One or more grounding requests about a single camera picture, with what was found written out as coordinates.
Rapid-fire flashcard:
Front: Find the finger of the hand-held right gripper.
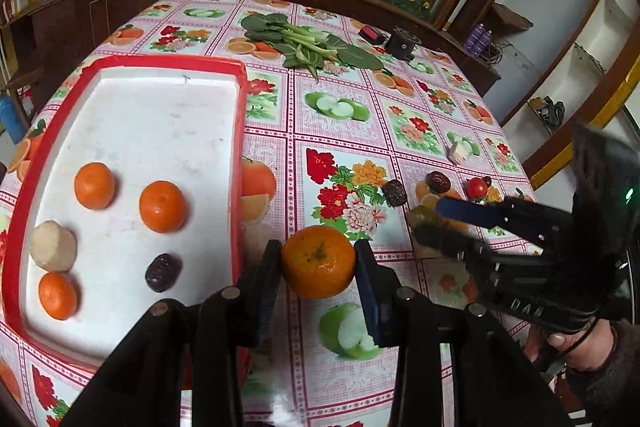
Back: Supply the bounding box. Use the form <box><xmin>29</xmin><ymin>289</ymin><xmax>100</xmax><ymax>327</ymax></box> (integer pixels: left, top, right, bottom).
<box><xmin>413</xmin><ymin>226</ymin><xmax>502</xmax><ymax>279</ymax></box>
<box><xmin>434</xmin><ymin>196</ymin><xmax>572</xmax><ymax>249</ymax></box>

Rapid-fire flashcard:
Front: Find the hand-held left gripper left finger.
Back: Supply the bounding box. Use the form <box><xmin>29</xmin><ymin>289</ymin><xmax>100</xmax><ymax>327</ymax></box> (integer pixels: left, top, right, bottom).
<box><xmin>60</xmin><ymin>239</ymin><xmax>283</xmax><ymax>427</ymax></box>

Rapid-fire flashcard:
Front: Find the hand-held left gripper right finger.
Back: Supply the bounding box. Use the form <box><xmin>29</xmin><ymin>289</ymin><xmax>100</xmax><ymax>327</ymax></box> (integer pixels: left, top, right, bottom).
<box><xmin>354</xmin><ymin>239</ymin><xmax>576</xmax><ymax>427</ymax></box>

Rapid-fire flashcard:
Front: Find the red cherry tomato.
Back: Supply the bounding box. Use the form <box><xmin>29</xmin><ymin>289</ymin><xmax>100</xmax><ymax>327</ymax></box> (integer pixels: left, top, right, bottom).
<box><xmin>466</xmin><ymin>176</ymin><xmax>492</xmax><ymax>200</ymax></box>

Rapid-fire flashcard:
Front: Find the green grape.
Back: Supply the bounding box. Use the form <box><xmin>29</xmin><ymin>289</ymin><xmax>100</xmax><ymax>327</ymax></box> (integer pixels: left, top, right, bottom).
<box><xmin>407</xmin><ymin>205</ymin><xmax>443</xmax><ymax>229</ymax></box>

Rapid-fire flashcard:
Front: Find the dark red date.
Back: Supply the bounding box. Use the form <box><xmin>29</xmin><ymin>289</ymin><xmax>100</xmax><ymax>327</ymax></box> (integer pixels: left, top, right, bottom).
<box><xmin>382</xmin><ymin>179</ymin><xmax>408</xmax><ymax>208</ymax></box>
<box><xmin>145</xmin><ymin>253</ymin><xmax>183</xmax><ymax>294</ymax></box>
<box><xmin>426</xmin><ymin>171</ymin><xmax>452</xmax><ymax>195</ymax></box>

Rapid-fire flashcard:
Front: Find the peeled banana piece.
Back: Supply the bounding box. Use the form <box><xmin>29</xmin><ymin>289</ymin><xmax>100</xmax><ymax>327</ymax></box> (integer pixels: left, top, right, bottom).
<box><xmin>30</xmin><ymin>220</ymin><xmax>78</xmax><ymax>271</ymax></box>
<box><xmin>447</xmin><ymin>141</ymin><xmax>475</xmax><ymax>165</ymax></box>

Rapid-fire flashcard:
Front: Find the orange tangerine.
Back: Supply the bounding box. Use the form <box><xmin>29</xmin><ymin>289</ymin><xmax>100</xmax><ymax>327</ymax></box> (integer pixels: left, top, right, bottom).
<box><xmin>139</xmin><ymin>180</ymin><xmax>189</xmax><ymax>234</ymax></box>
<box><xmin>280</xmin><ymin>226</ymin><xmax>357</xmax><ymax>300</ymax></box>
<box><xmin>38</xmin><ymin>272</ymin><xmax>79</xmax><ymax>321</ymax></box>
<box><xmin>74</xmin><ymin>162</ymin><xmax>117</xmax><ymax>210</ymax></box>

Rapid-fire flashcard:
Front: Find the red and white tray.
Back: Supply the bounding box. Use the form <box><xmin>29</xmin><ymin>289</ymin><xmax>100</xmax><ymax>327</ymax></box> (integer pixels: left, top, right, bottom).
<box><xmin>1</xmin><ymin>55</ymin><xmax>249</xmax><ymax>370</ymax></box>

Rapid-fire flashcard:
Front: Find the person's right forearm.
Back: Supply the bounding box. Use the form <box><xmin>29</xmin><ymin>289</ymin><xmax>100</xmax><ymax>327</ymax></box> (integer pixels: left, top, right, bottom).
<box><xmin>565</xmin><ymin>319</ymin><xmax>640</xmax><ymax>415</ymax></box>

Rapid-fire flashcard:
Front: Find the person's right hand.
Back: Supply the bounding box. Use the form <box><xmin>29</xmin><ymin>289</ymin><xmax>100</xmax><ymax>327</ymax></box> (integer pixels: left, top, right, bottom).
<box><xmin>524</xmin><ymin>323</ymin><xmax>619</xmax><ymax>374</ymax></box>

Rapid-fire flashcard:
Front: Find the floral plastic tablecloth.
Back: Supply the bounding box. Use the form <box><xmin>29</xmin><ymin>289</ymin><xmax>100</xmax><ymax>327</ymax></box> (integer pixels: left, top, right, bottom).
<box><xmin>0</xmin><ymin>0</ymin><xmax>551</xmax><ymax>427</ymax></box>

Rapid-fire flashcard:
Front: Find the black cylindrical device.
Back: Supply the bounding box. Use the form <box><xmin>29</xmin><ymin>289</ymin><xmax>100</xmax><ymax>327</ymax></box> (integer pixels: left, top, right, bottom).
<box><xmin>389</xmin><ymin>27</ymin><xmax>420</xmax><ymax>60</ymax></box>

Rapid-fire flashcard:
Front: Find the red and black small device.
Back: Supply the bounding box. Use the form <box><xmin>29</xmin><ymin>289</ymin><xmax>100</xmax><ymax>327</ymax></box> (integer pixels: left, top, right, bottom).
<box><xmin>359</xmin><ymin>25</ymin><xmax>387</xmax><ymax>46</ymax></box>

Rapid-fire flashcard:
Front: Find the bok choy leaves pile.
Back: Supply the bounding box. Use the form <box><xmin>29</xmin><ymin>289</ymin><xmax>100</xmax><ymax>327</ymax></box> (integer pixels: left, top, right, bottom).
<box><xmin>240</xmin><ymin>13</ymin><xmax>386</xmax><ymax>80</ymax></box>

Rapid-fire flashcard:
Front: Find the blue bottle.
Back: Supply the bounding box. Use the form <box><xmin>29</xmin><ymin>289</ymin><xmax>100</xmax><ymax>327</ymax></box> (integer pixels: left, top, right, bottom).
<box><xmin>0</xmin><ymin>94</ymin><xmax>26</xmax><ymax>144</ymax></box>

